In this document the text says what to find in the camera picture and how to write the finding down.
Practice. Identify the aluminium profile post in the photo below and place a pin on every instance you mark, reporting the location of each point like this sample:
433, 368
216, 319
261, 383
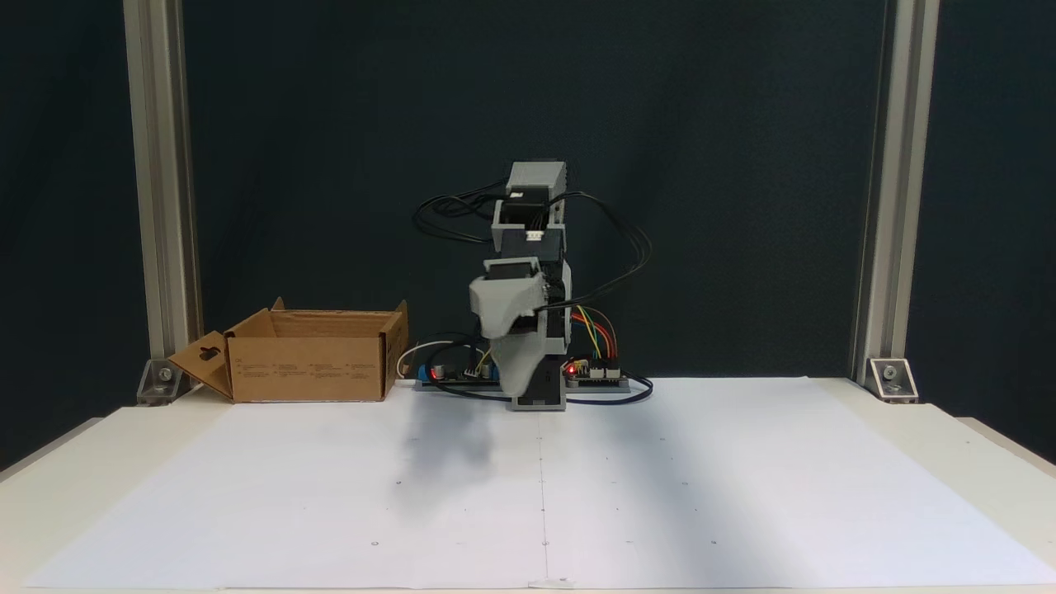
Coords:
161, 165
899, 165

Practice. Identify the circuit board with red LED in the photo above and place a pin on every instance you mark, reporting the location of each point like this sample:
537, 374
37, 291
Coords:
598, 375

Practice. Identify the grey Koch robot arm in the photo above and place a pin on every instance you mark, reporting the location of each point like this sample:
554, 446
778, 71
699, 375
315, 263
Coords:
536, 177

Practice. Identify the metal corner bracket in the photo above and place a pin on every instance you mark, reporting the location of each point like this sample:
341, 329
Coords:
893, 378
161, 381

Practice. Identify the circuit board with blue parts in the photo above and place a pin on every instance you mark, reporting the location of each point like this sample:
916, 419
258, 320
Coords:
454, 379

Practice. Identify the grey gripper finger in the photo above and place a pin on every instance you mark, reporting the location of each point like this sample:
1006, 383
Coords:
520, 363

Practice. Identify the open brown cardboard box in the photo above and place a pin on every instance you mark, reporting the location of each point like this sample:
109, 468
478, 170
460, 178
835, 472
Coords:
305, 371

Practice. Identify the large white paper sheet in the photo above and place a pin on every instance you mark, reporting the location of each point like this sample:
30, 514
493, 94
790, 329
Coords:
660, 495

